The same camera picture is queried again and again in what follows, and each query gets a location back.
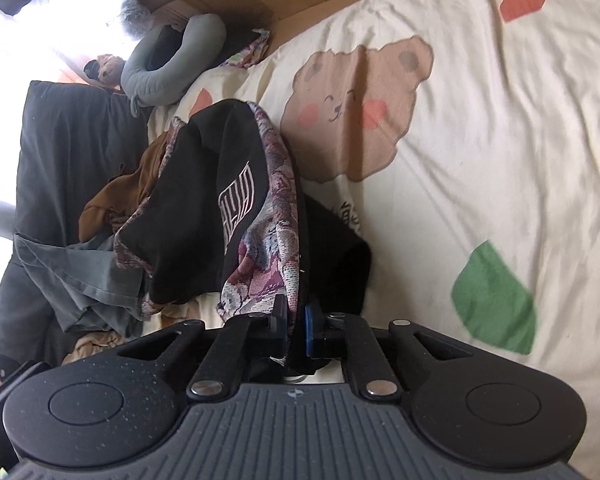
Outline grey neck pillow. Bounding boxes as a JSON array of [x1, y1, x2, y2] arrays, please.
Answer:
[[120, 12, 228, 108]]

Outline grey garment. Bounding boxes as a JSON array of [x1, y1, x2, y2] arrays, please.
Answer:
[[14, 232, 148, 333]]

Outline beige cloth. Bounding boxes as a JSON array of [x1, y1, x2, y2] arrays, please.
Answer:
[[60, 332, 131, 366]]

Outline grey fluffy toy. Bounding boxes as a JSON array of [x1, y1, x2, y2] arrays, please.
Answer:
[[119, 0, 156, 36]]

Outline black shorts with bear-print panels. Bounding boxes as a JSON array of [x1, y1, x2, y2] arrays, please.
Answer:
[[114, 99, 373, 363]]

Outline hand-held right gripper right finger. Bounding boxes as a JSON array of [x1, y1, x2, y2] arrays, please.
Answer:
[[304, 304, 478, 401]]

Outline dark grey pillow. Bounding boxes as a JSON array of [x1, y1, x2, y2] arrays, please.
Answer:
[[0, 79, 156, 401]]

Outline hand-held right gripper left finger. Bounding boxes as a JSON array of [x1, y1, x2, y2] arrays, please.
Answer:
[[111, 294, 290, 403]]

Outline small plush toy with sunglasses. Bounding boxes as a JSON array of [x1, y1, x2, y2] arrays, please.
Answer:
[[82, 54, 126, 92]]

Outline floral cloth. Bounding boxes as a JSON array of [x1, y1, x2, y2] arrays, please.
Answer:
[[220, 27, 271, 68]]

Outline cream bear print bed sheet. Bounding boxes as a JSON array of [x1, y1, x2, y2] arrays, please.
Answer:
[[147, 0, 600, 461]]

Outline brown garment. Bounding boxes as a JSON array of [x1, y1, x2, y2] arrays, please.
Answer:
[[78, 132, 181, 243]]

